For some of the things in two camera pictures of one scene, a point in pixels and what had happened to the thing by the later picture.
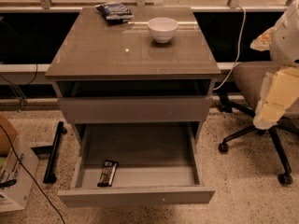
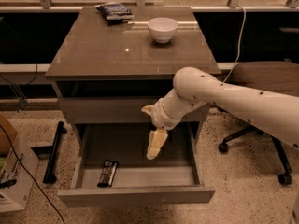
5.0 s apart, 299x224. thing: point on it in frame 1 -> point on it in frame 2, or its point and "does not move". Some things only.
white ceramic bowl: [163, 29] does not move
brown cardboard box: [8, 129] does not move
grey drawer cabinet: [110, 74] does not move
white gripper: [286, 44] -> [163, 117]
